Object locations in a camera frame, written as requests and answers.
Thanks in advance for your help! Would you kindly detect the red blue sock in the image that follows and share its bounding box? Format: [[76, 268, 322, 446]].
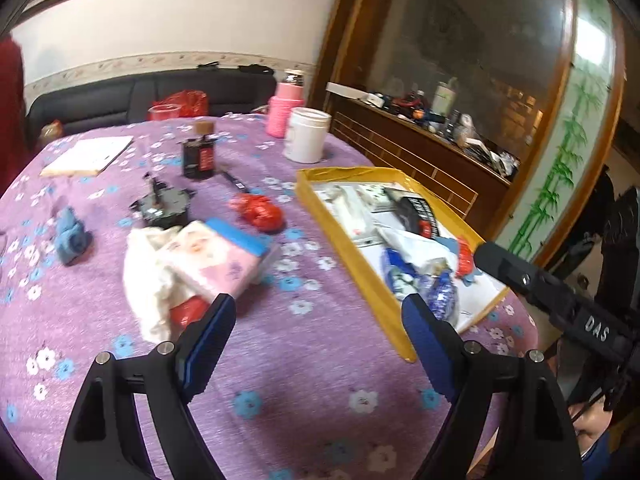
[[438, 236, 480, 286]]

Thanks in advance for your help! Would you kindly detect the white flat box on cabinet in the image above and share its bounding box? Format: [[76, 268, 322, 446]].
[[326, 81, 385, 108]]

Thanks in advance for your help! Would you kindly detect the cream white cloth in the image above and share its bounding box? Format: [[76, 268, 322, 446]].
[[122, 226, 193, 344]]

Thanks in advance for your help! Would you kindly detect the red packet under cloth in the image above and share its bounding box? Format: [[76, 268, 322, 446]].
[[170, 296, 210, 330]]

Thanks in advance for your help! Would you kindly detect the brown small jar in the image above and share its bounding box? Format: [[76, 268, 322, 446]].
[[38, 119, 64, 148]]

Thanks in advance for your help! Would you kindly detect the clear plastic cup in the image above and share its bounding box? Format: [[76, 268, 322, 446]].
[[148, 103, 181, 122]]

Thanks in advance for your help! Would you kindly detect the white plastic sachet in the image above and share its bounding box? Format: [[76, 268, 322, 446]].
[[317, 185, 380, 247]]

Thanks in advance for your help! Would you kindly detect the person's right hand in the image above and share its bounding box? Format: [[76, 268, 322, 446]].
[[568, 399, 613, 454]]

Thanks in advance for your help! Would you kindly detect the blue small sock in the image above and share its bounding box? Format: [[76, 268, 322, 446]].
[[53, 207, 93, 266]]

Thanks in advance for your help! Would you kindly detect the person in red clothes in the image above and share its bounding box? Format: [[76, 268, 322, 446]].
[[0, 35, 29, 193]]

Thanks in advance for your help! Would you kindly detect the black leather sofa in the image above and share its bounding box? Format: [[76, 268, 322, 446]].
[[25, 66, 277, 148]]

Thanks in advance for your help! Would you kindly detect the pink tissue pack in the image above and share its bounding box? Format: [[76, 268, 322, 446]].
[[158, 219, 280, 301]]

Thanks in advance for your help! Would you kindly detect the black small gadget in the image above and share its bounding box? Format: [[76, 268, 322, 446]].
[[129, 172, 196, 230]]

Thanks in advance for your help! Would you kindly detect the wooden brick-pattern cabinet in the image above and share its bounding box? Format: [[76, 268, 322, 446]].
[[309, 0, 575, 237]]

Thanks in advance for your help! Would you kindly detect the pink thermos bottle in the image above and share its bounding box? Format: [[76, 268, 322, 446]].
[[266, 70, 305, 139]]

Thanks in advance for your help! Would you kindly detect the white green leaf tissue pack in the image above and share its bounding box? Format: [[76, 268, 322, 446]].
[[356, 183, 394, 212]]

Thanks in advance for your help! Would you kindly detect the dark ink bottle with cork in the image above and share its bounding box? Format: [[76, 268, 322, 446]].
[[182, 119, 216, 180]]

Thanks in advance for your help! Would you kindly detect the blue white patterned cloth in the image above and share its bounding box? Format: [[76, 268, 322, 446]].
[[418, 258, 459, 325]]

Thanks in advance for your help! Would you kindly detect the purple floral tablecloth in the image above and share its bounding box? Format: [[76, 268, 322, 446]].
[[1, 115, 537, 479]]

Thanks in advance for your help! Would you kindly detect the yellow shallow cardboard box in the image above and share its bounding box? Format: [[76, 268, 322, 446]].
[[296, 167, 509, 363]]

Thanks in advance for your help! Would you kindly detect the white notepad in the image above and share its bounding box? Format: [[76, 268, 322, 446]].
[[39, 136, 134, 178]]

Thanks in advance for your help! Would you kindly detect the white plastic jar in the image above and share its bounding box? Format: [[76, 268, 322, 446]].
[[283, 107, 332, 164]]

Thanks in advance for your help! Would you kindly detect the blue white tissue pack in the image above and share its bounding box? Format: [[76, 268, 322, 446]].
[[381, 248, 419, 302]]

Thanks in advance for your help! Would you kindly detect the black snack packet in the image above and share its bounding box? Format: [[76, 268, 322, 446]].
[[383, 188, 439, 238]]

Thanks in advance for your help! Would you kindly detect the red plastic bag on sofa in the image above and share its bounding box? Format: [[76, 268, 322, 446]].
[[152, 90, 208, 117]]

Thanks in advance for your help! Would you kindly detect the white green tumbler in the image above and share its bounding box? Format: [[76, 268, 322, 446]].
[[431, 77, 458, 116]]

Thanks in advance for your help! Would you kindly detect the bamboo print glass panel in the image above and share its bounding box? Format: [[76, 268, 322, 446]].
[[497, 0, 616, 261]]

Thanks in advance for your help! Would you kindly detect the red crumpled plastic bag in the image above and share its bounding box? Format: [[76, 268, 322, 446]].
[[229, 193, 285, 233]]

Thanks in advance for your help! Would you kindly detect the black pen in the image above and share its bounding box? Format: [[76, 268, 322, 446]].
[[219, 170, 250, 194]]

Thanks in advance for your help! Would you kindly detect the white cloth in box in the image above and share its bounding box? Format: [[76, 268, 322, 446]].
[[376, 226, 458, 274]]

